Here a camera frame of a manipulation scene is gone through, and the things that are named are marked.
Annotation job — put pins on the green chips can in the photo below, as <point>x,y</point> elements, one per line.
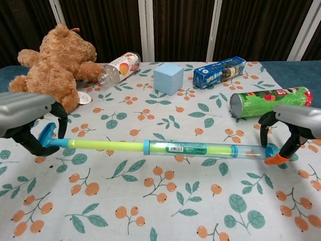
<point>268,101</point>

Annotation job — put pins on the clear plastic drink bottle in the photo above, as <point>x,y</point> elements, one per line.
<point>123,66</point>

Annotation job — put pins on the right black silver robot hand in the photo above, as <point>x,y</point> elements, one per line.
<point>303,120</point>

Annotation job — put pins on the white partition frame post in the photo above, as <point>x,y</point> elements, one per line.
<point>304,30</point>
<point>214,30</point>
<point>146,30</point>
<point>56,11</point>

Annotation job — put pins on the light blue cube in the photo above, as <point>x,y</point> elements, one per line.
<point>166,79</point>

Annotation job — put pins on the floral tablecloth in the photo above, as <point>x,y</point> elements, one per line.
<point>160,190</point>

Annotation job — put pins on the teal toy wand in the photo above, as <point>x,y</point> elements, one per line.
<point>120,145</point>

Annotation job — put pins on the blue cookie package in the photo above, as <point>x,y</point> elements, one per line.
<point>218,72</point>

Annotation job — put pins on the brown teddy bear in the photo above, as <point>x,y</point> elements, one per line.
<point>57,65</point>

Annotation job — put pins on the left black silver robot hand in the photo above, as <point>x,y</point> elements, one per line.
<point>22,108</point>

